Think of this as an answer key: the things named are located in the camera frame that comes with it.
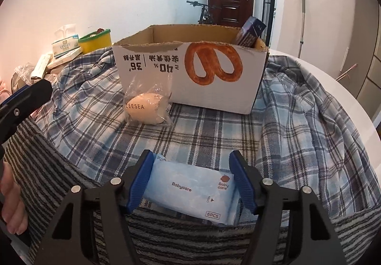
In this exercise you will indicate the person's left hand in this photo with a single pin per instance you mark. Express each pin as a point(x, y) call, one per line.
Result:
point(13, 212)

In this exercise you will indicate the broom with red stick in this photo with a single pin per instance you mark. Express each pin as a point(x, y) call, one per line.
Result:
point(346, 73)

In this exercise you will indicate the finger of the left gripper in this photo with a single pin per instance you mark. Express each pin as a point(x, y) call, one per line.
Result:
point(10, 119)
point(21, 100)

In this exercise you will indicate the mop with grey handle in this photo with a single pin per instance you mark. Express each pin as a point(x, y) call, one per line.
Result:
point(303, 23)

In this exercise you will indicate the tissue box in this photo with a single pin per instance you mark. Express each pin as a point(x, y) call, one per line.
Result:
point(67, 39)

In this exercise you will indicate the blue baby wipes pack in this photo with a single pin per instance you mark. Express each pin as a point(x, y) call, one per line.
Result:
point(195, 191)

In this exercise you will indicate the flat white boxes stack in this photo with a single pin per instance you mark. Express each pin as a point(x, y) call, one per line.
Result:
point(48, 62)

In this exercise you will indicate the yellow bin with green rim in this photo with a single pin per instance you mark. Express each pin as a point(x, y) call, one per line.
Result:
point(95, 40)

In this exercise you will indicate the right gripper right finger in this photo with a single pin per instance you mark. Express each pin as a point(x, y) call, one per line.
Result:
point(311, 238)

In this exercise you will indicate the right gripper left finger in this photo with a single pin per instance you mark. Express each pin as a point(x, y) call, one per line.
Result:
point(70, 236)

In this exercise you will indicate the beige sponge in bag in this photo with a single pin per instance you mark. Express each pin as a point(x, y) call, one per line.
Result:
point(148, 103)

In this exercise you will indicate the dark blue cigarette carton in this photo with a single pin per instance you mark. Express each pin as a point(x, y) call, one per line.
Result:
point(249, 32)

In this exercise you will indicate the blue plaid cloth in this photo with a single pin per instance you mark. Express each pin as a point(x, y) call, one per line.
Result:
point(297, 133)

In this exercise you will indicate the cardboard box with pretzel print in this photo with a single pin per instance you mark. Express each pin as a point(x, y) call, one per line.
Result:
point(199, 65)

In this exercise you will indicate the gold refrigerator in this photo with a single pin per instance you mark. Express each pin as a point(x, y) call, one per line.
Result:
point(363, 82)

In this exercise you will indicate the black bicycle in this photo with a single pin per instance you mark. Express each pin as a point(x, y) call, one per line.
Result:
point(206, 17)

